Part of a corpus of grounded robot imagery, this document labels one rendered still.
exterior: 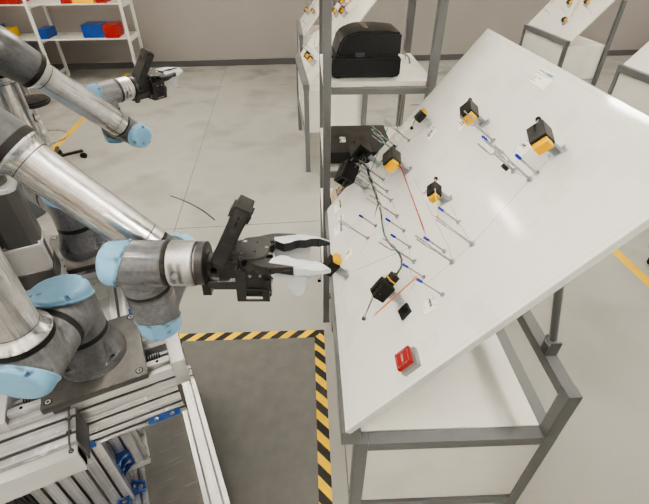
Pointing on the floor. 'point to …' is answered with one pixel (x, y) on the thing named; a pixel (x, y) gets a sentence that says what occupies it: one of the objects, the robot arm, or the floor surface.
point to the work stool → (41, 121)
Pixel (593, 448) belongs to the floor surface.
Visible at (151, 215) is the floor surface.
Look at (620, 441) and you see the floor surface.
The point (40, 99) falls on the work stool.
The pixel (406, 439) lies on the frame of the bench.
